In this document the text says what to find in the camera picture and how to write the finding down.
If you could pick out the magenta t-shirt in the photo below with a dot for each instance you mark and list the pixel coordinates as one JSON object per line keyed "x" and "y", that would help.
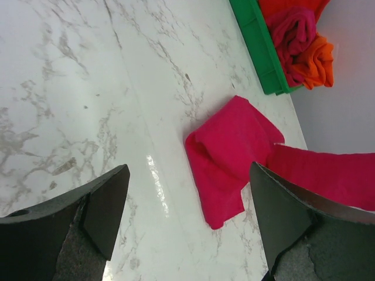
{"x": 222, "y": 150}

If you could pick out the dark pink crumpled t-shirt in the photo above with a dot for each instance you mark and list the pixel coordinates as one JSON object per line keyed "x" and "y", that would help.
{"x": 292, "y": 31}

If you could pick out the green plastic bin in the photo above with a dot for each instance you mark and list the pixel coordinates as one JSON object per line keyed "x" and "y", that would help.
{"x": 260, "y": 47}

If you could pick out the orange crumpled t-shirt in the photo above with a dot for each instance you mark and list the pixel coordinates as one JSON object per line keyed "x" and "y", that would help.
{"x": 315, "y": 64}

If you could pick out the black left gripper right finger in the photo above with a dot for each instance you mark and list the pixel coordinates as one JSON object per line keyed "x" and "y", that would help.
{"x": 308, "y": 237}

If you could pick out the red t-shirt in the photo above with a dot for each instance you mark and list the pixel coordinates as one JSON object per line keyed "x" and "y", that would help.
{"x": 270, "y": 7}

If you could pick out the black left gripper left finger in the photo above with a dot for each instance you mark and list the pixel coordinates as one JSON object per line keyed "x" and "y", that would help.
{"x": 69, "y": 237}

